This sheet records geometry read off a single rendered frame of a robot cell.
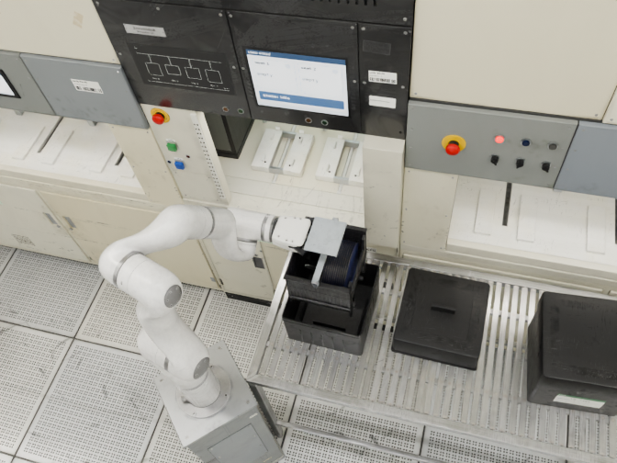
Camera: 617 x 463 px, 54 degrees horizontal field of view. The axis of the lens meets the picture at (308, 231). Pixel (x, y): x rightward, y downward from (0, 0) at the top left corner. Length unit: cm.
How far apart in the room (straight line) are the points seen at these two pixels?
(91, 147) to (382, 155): 146
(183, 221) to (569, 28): 100
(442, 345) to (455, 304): 16
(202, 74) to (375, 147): 56
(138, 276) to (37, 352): 199
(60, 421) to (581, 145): 255
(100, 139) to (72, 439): 140
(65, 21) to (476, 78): 117
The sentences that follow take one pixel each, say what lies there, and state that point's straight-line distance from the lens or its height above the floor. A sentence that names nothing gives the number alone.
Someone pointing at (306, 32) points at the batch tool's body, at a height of 176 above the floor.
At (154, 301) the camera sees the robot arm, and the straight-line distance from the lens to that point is 147.
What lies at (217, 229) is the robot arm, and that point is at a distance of 162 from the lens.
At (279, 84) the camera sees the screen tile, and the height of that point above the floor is 157.
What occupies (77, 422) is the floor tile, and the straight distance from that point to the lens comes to 319.
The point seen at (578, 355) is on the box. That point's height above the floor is 101.
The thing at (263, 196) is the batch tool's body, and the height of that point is 87.
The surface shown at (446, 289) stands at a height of 86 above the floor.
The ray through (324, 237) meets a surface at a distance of 176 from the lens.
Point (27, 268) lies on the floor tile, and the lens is 372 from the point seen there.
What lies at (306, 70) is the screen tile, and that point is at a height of 163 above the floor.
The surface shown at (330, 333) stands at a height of 90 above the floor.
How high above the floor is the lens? 276
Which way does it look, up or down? 56 degrees down
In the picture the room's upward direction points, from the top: 10 degrees counter-clockwise
